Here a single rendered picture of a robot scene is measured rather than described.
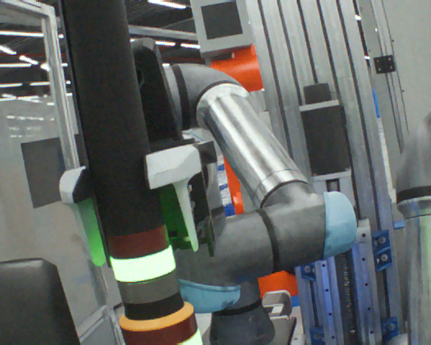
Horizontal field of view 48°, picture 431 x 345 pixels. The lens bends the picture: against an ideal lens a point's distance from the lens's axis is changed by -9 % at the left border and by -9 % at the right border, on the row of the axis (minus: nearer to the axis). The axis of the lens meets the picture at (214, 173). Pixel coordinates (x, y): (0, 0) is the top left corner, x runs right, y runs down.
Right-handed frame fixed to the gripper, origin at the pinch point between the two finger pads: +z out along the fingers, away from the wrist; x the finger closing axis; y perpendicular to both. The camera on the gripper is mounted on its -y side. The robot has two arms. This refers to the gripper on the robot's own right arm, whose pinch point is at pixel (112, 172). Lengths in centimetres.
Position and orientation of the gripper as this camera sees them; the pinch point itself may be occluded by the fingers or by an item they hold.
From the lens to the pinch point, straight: 26.2
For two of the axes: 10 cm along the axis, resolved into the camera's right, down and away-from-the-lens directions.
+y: 1.9, 9.8, 0.8
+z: -0.3, 0.9, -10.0
